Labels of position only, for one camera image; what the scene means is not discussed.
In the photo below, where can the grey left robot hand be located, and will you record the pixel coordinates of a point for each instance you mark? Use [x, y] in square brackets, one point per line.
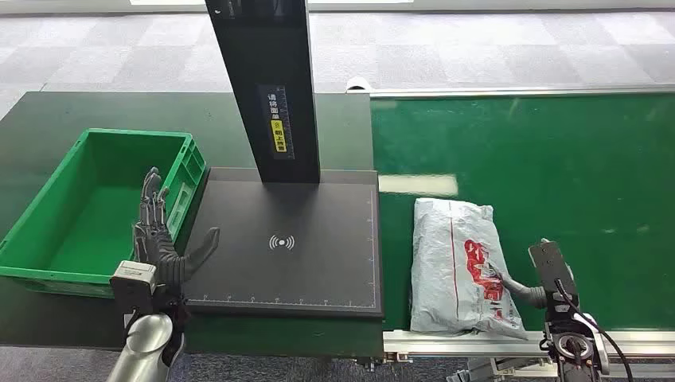
[153, 237]

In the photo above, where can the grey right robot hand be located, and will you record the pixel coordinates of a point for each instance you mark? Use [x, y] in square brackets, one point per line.
[551, 269]

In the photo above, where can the grey red printed plastic package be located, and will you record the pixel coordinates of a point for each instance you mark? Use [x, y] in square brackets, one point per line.
[453, 263]

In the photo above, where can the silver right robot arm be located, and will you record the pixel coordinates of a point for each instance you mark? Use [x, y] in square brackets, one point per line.
[575, 348]

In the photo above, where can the green conveyor belt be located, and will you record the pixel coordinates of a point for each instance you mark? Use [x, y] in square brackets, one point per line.
[527, 184]

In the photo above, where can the green plastic crate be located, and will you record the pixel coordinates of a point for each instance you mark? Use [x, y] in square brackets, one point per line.
[89, 211]

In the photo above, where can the yellow black warning label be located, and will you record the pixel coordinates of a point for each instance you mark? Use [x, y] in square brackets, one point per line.
[278, 136]

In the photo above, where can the black scanner column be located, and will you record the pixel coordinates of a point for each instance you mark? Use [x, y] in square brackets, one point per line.
[269, 79]

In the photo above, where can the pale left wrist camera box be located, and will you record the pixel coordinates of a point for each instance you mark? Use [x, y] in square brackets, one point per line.
[133, 282]

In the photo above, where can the aluminium conveyor frame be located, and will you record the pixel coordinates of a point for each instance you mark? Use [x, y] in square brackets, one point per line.
[474, 343]

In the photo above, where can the black scanner base plate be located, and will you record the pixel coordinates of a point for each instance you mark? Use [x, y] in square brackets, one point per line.
[285, 242]

